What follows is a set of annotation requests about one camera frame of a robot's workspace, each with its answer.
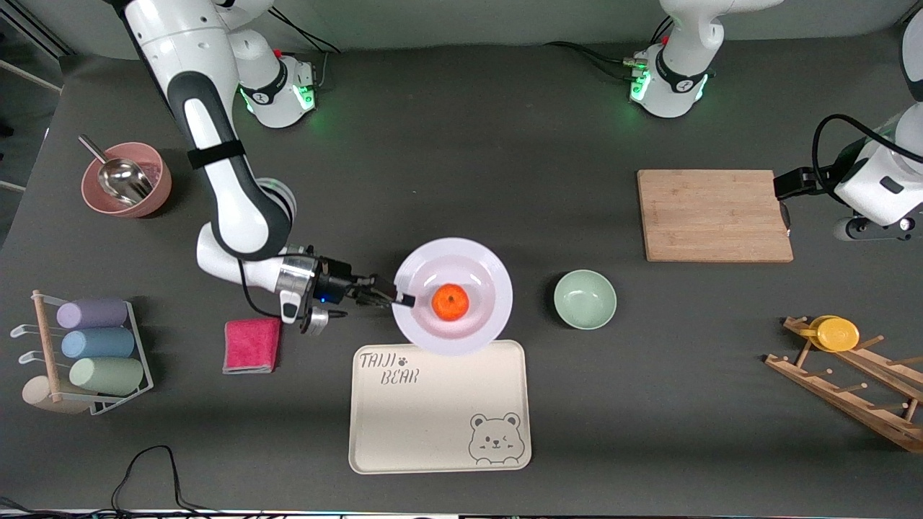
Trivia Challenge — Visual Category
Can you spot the orange mandarin fruit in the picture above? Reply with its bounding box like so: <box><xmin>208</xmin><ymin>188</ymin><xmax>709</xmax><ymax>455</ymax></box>
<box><xmin>431</xmin><ymin>283</ymin><xmax>471</xmax><ymax>322</ymax></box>

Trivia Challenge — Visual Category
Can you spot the white round plate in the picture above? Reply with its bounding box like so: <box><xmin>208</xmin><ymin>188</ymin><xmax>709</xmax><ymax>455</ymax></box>
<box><xmin>393</xmin><ymin>237</ymin><xmax>514</xmax><ymax>357</ymax></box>

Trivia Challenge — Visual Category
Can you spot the wooden cutting board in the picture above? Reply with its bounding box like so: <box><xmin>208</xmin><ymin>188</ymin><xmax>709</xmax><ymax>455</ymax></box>
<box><xmin>637</xmin><ymin>169</ymin><xmax>795</xmax><ymax>264</ymax></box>

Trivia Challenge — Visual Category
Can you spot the pink folded cloth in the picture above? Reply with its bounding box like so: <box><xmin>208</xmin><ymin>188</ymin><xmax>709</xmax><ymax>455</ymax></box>
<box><xmin>222</xmin><ymin>317</ymin><xmax>283</xmax><ymax>375</ymax></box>

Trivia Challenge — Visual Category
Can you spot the cream bear print tray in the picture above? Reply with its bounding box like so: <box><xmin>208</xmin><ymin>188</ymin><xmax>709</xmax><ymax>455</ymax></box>
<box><xmin>348</xmin><ymin>340</ymin><xmax>533</xmax><ymax>475</ymax></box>

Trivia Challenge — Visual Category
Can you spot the yellow plastic cup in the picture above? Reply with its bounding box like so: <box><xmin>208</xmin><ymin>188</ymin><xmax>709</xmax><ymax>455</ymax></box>
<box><xmin>808</xmin><ymin>316</ymin><xmax>860</xmax><ymax>353</ymax></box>

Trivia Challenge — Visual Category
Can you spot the pink ribbed bowl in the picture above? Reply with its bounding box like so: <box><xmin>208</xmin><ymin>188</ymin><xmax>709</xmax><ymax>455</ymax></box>
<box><xmin>81</xmin><ymin>141</ymin><xmax>173</xmax><ymax>218</ymax></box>

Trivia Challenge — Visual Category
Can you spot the pale green bowl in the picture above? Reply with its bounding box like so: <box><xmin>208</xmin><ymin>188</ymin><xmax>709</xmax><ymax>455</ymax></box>
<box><xmin>553</xmin><ymin>270</ymin><xmax>618</xmax><ymax>331</ymax></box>

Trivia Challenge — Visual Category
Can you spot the wooden dish drying rack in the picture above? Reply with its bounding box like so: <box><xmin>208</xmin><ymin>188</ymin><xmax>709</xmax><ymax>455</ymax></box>
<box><xmin>764</xmin><ymin>316</ymin><xmax>923</xmax><ymax>455</ymax></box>

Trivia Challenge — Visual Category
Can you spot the metal scoop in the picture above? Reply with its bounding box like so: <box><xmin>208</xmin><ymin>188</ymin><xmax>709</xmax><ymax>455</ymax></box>
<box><xmin>78</xmin><ymin>134</ymin><xmax>154</xmax><ymax>206</ymax></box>

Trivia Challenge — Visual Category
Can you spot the purple cup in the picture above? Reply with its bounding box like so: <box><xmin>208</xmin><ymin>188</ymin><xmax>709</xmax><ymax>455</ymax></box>
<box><xmin>56</xmin><ymin>298</ymin><xmax>129</xmax><ymax>330</ymax></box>

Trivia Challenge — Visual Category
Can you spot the blue cup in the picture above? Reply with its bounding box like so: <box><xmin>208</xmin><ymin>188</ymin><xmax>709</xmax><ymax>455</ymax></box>
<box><xmin>61</xmin><ymin>328</ymin><xmax>136</xmax><ymax>360</ymax></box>

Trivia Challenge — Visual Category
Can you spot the green cup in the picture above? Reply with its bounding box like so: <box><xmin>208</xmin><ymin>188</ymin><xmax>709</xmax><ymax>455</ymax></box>
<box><xmin>69</xmin><ymin>357</ymin><xmax>145</xmax><ymax>396</ymax></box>

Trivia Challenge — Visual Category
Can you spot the beige cup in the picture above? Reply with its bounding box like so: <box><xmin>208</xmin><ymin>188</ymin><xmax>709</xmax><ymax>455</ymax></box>
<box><xmin>22</xmin><ymin>375</ymin><xmax>91</xmax><ymax>415</ymax></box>

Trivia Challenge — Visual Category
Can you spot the black right arm base cable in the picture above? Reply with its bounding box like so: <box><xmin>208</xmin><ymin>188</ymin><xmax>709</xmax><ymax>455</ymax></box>
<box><xmin>273</xmin><ymin>7</ymin><xmax>343</xmax><ymax>91</ymax></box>

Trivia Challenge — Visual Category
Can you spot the black arm base cable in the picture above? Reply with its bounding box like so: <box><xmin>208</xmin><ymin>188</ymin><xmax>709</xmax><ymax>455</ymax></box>
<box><xmin>273</xmin><ymin>7</ymin><xmax>343</xmax><ymax>91</ymax></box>
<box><xmin>544</xmin><ymin>18</ymin><xmax>675</xmax><ymax>84</ymax></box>

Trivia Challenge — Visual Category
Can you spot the black left arm base cable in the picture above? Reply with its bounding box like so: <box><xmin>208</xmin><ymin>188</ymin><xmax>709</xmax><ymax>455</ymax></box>
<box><xmin>544</xmin><ymin>18</ymin><xmax>675</xmax><ymax>84</ymax></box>

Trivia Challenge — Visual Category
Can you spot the black floor cable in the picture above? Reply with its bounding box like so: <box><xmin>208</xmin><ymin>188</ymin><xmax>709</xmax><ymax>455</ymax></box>
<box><xmin>0</xmin><ymin>445</ymin><xmax>347</xmax><ymax>519</ymax></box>

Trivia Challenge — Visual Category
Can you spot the white wire cup rack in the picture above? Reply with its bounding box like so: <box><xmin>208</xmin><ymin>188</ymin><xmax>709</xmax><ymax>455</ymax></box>
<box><xmin>10</xmin><ymin>290</ymin><xmax>154</xmax><ymax>417</ymax></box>

